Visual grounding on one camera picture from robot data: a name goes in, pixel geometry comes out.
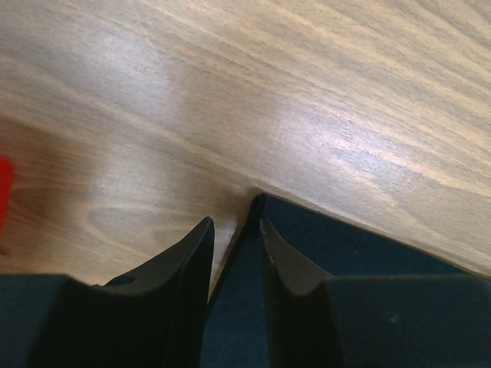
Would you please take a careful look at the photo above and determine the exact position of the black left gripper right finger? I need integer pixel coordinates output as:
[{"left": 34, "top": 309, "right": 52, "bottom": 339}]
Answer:
[{"left": 260, "top": 220, "right": 490, "bottom": 367}]

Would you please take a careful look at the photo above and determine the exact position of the red plastic tray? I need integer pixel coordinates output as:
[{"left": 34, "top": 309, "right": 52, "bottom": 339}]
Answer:
[{"left": 0, "top": 156, "right": 14, "bottom": 227}]

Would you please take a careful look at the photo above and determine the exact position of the black t shirt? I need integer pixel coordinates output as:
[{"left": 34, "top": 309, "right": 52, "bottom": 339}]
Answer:
[{"left": 201, "top": 193, "right": 464, "bottom": 367}]

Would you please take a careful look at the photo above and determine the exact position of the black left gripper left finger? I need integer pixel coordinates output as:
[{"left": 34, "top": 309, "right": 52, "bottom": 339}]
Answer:
[{"left": 1, "top": 217, "right": 214, "bottom": 367}]

